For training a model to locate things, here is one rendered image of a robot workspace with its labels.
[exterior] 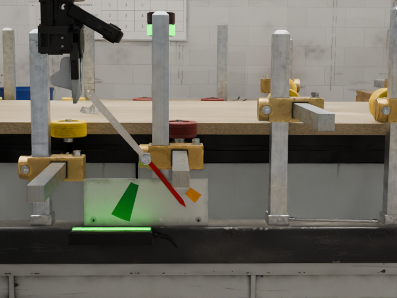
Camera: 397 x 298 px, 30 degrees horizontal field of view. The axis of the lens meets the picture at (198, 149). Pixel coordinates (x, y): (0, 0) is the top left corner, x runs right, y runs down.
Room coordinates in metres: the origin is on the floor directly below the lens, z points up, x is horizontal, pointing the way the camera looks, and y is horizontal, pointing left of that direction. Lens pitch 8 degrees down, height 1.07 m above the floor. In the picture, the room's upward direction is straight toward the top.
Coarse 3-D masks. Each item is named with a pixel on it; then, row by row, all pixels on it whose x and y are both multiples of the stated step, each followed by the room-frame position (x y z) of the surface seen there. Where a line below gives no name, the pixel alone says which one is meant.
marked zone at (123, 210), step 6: (132, 186) 1.52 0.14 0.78; (138, 186) 1.52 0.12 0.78; (126, 192) 1.52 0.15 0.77; (132, 192) 1.52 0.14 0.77; (126, 198) 1.52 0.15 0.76; (132, 198) 1.52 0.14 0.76; (120, 204) 1.52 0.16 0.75; (126, 204) 1.52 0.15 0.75; (132, 204) 1.52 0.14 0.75; (114, 210) 1.52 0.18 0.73; (120, 210) 1.52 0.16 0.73; (126, 210) 1.52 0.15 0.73; (120, 216) 1.52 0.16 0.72; (126, 216) 1.52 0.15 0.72
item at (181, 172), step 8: (176, 152) 1.50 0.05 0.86; (184, 152) 1.50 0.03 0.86; (176, 160) 1.38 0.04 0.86; (184, 160) 1.39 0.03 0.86; (176, 168) 1.29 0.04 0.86; (184, 168) 1.29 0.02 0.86; (176, 176) 1.27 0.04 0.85; (184, 176) 1.27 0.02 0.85; (176, 184) 1.27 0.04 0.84; (184, 184) 1.27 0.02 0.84
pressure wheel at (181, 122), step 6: (174, 120) 1.70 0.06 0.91; (180, 120) 1.67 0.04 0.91; (186, 120) 1.71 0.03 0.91; (174, 126) 1.64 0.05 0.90; (180, 126) 1.64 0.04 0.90; (186, 126) 1.64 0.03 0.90; (192, 126) 1.65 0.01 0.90; (174, 132) 1.64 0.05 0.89; (180, 132) 1.64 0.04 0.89; (186, 132) 1.64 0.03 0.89; (192, 132) 1.65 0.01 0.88; (174, 138) 1.67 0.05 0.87; (180, 138) 1.66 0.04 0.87
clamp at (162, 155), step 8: (144, 144) 1.55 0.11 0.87; (176, 144) 1.55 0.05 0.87; (184, 144) 1.55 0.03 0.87; (152, 152) 1.53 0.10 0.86; (160, 152) 1.53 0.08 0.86; (168, 152) 1.53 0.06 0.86; (192, 152) 1.53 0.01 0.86; (200, 152) 1.53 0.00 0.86; (152, 160) 1.53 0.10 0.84; (160, 160) 1.53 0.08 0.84; (168, 160) 1.53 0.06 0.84; (192, 160) 1.53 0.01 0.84; (200, 160) 1.53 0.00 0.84; (160, 168) 1.53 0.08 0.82; (168, 168) 1.53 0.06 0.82; (192, 168) 1.53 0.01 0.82; (200, 168) 1.53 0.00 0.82
